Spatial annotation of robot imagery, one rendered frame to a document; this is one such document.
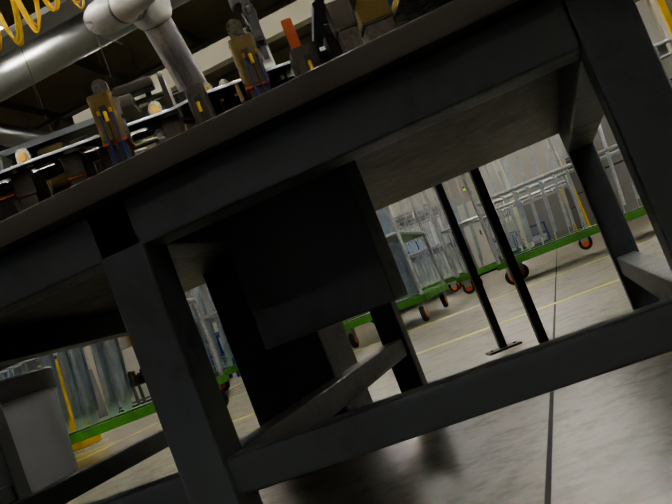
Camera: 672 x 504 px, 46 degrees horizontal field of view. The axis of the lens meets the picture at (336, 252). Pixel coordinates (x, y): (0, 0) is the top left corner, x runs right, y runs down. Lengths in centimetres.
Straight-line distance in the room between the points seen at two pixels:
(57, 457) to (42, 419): 23
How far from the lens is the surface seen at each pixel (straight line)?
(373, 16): 198
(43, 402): 495
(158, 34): 273
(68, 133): 244
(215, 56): 859
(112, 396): 666
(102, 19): 259
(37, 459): 491
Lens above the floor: 37
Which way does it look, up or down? 4 degrees up
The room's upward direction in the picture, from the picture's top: 21 degrees counter-clockwise
